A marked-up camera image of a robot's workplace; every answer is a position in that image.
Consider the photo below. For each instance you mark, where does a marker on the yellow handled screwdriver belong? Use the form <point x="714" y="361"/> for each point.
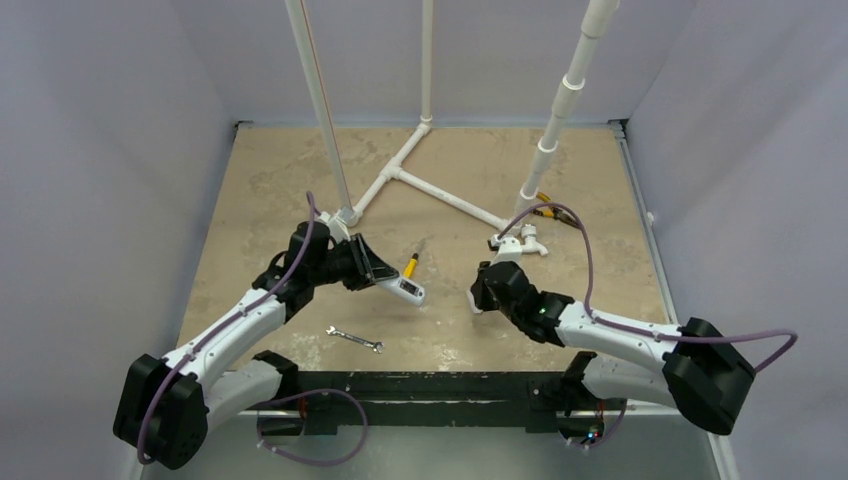
<point x="411" y="266"/>

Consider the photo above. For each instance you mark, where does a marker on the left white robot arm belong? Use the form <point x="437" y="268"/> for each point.
<point x="169" y="404"/>

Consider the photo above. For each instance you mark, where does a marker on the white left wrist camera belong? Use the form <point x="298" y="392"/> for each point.
<point x="341" y="222"/>

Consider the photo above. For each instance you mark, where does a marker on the aluminium frame rail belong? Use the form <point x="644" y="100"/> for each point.
<point x="618" y="129"/>

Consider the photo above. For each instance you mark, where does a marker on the white jointed vertical pipe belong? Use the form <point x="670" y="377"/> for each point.
<point x="593" y="27"/>

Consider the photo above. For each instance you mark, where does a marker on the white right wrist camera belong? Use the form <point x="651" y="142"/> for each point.
<point x="506" y="249"/>

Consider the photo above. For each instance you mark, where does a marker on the white PVC pipe frame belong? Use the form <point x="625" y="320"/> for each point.
<point x="393" y="170"/>

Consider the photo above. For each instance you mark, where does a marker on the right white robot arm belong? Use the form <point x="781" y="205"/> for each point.
<point x="692" y="368"/>

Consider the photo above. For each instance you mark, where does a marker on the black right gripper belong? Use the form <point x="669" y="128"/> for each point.
<point x="484" y="289"/>

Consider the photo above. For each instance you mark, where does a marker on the yellow handled pliers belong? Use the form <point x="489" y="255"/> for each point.
<point x="553" y="212"/>

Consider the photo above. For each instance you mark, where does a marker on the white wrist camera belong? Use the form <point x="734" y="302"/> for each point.
<point x="341" y="222"/>
<point x="506" y="249"/>

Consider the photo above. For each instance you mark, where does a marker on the white battery cover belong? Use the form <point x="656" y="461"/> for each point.
<point x="472" y="304"/>

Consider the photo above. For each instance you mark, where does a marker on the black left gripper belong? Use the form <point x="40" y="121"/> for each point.
<point x="367" y="269"/>

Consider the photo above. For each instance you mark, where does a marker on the white remote control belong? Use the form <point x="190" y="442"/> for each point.
<point x="405" y="289"/>

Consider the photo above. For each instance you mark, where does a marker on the silver open-end wrench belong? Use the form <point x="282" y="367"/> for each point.
<point x="375" y="346"/>

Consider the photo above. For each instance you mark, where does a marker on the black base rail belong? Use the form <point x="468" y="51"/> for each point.
<point x="533" y="401"/>

